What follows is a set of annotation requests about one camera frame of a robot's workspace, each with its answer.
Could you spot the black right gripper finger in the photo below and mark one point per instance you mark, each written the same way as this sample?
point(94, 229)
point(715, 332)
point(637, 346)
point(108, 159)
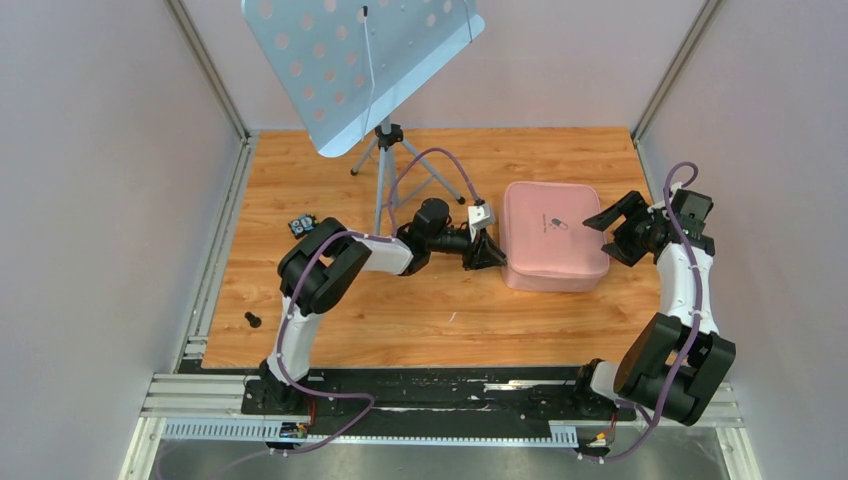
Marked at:
point(632, 207)
point(623, 254)

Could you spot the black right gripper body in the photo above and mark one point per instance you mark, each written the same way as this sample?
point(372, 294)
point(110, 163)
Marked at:
point(634, 231)

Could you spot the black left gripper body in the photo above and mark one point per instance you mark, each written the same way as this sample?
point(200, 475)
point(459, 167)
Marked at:
point(452, 241)

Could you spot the pink medicine kit case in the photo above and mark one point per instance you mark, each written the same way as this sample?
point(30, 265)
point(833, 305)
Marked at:
point(548, 248)

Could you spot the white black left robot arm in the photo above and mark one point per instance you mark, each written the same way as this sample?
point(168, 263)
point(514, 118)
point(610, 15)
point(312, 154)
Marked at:
point(320, 269)

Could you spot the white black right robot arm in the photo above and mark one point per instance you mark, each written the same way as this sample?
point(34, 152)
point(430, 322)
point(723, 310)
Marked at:
point(679, 360)

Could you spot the small black knob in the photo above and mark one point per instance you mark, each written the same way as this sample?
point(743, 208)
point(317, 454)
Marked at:
point(253, 320)

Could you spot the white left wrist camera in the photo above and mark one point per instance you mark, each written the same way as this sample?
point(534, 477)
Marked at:
point(479, 217)

